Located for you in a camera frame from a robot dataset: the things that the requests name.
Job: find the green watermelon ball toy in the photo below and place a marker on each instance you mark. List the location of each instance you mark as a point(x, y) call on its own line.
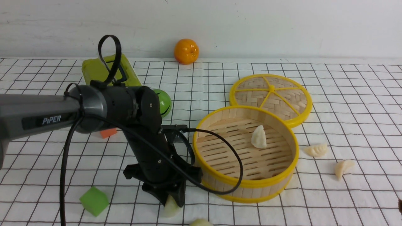
point(165, 102)

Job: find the orange foam cube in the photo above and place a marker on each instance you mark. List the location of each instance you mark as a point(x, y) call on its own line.
point(108, 133)

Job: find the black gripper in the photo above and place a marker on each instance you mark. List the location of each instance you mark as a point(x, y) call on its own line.
point(160, 166)

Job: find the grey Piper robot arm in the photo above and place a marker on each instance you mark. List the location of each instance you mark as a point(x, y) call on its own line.
point(85, 109)

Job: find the bamboo steamer tray yellow rim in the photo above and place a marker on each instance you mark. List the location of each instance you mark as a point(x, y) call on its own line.
point(266, 172)

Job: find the green lid white box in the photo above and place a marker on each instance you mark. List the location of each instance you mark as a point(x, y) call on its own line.
point(94, 69)

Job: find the woven bamboo steamer lid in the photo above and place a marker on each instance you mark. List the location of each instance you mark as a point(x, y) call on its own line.
point(275, 94)

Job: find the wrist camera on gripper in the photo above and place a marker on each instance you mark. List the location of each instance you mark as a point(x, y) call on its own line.
point(176, 133)

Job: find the white dumpling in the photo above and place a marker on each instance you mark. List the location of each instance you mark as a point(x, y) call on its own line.
point(258, 139)
point(316, 151)
point(343, 167)

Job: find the greenish dumpling bottom edge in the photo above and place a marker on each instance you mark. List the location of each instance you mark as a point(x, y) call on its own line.
point(201, 222)

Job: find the orange fruit toy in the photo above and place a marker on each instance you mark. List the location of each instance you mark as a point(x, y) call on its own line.
point(186, 51)

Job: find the green foam cube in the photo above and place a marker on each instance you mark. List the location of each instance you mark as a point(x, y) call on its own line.
point(94, 201)

